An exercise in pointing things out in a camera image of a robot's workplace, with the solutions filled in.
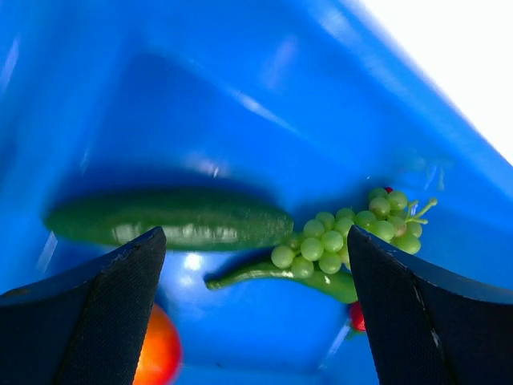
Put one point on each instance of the dark green cucumber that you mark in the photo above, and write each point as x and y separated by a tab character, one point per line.
192	218

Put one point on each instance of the green grape bunch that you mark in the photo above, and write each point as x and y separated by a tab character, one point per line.
323	242

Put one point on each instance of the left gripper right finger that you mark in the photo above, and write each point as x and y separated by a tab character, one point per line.
425	324

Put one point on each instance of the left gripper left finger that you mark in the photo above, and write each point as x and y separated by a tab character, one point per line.
87	324

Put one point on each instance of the green chili pepper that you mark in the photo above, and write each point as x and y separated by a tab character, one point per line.
339	286

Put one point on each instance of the orange red mango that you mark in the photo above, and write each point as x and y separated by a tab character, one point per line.
161	353

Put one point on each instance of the red chili pepper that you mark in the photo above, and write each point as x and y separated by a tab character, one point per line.
357	321

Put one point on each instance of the blue plastic bin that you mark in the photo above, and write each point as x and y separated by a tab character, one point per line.
299	103

